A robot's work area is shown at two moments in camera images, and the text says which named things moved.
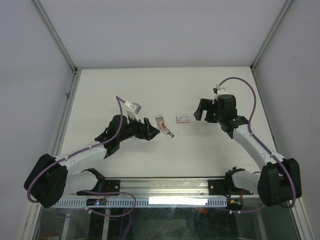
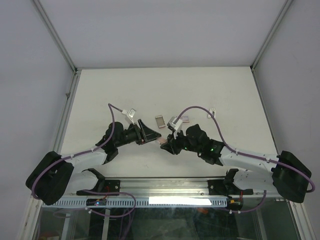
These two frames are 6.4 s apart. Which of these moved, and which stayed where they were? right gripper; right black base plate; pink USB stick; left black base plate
Moved: pink USB stick; right gripper
Stayed: right black base plate; left black base plate
